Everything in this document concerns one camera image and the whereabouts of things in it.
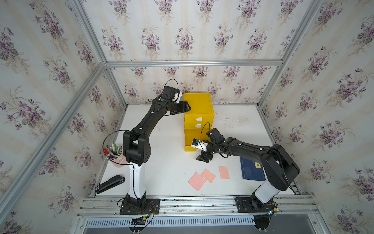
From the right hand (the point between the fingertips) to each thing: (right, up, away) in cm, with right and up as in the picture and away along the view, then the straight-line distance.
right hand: (200, 151), depth 89 cm
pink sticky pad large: (-2, -16, -6) cm, 17 cm away
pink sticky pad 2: (+14, -12, -3) cm, 18 cm away
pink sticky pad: (+4, -13, -5) cm, 14 cm away
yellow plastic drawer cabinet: (-1, +20, -2) cm, 20 cm away
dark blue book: (+29, -11, -5) cm, 31 cm away
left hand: (-8, +26, +1) cm, 28 cm away
